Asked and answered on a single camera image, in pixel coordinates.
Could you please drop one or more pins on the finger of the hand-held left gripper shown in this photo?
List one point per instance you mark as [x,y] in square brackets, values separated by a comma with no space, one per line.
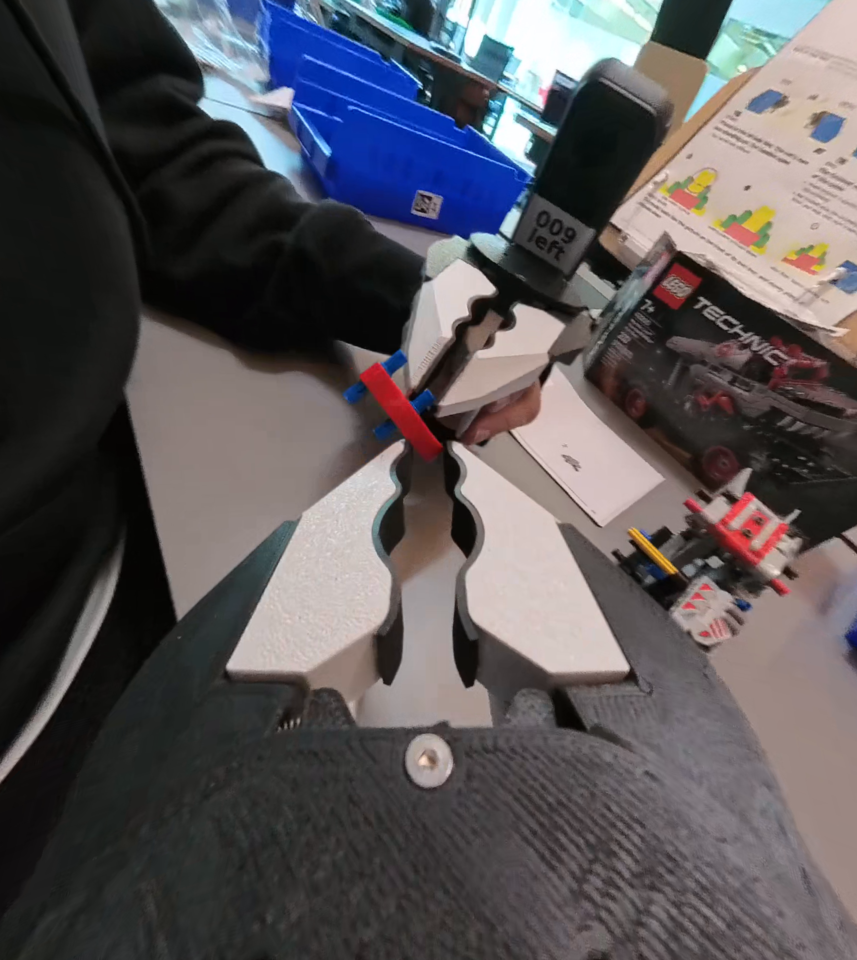
[443,307]
[503,360]

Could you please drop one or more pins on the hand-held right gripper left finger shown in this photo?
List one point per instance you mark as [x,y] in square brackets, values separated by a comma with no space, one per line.
[316,592]

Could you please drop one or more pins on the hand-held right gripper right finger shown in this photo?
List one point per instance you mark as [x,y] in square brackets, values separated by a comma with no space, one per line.
[541,592]

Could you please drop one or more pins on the red toy beam blue pins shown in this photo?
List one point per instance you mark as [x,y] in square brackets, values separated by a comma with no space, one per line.
[402,412]

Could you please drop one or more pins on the grey red toy brick vehicle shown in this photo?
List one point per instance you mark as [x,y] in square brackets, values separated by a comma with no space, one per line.
[713,562]

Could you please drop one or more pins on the person's left forearm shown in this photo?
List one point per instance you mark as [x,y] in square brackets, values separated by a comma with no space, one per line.
[263,247]

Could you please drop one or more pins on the grey desk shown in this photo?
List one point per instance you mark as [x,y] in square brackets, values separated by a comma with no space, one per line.
[248,450]

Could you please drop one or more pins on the person's left hand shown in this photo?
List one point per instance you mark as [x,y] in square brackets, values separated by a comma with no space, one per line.
[507,412]

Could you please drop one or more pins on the plywood and black panel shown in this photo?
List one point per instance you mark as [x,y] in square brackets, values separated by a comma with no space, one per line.
[672,75]

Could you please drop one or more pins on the white instruction booklet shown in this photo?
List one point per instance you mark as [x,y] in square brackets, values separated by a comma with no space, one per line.
[593,450]

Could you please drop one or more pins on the blue storage bin white tag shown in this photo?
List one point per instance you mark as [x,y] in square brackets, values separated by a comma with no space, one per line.
[398,165]

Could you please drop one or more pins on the printed brick picture sheet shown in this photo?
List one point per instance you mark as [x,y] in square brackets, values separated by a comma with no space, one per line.
[788,165]

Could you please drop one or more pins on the black toy set box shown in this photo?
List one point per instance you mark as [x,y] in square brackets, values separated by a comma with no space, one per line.
[736,390]

